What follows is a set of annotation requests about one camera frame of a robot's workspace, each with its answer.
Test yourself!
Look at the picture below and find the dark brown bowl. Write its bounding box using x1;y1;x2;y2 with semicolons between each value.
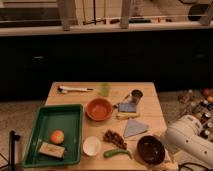
137;136;165;165

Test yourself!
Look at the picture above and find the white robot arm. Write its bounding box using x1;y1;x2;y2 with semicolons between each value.
161;115;213;167

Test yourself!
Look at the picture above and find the green translucent cup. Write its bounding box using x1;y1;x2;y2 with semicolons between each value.
100;83;110;97

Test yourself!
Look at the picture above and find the orange bowl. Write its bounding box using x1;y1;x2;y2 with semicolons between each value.
85;98;113;121

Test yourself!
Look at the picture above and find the dark metal cup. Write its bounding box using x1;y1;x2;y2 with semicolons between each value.
131;89;143;104

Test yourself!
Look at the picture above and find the blue rectangular sponge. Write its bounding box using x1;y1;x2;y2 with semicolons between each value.
118;103;136;113

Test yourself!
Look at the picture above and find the yellow banana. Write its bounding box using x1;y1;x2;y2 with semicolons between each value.
116;113;140;120

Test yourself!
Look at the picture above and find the grey triangular cloth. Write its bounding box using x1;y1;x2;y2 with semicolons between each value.
123;119;149;138

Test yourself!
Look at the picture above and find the green plastic tray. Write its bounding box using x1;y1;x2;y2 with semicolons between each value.
23;104;83;168

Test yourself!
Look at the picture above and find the brown grape bunch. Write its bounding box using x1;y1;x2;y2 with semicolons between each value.
103;130;127;150

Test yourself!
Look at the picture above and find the small white bowl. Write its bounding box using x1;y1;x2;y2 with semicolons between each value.
83;136;101;156

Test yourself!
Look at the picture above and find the green cucumber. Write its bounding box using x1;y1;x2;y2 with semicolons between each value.
103;149;132;159

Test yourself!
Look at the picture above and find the red yellow apple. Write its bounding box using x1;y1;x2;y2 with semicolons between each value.
50;130;64;144

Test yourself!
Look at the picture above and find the brown rectangular sponge block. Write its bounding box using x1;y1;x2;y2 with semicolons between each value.
39;142;65;158

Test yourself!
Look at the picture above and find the black tripod stand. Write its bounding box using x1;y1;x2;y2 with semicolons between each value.
0;131;20;171

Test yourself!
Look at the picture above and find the white handled utensil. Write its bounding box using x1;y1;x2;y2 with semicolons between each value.
57;85;94;94

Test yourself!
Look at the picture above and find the black cable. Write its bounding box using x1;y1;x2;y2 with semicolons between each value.
177;162;213;171

